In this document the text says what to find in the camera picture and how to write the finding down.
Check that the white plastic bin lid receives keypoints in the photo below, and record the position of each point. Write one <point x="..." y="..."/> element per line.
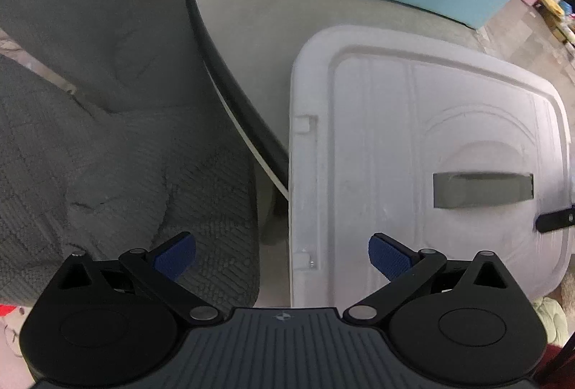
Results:
<point x="433" y="144"/>

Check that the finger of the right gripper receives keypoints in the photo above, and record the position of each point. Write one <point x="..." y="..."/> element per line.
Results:
<point x="556" y="221"/>

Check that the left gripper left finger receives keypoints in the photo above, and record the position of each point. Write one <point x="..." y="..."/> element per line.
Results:
<point x="156" y="272"/>

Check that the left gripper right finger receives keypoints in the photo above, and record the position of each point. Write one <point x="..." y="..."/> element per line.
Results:
<point x="407" y="271"/>

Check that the round grey table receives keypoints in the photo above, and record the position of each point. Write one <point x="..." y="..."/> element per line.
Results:
<point x="249" y="47"/>

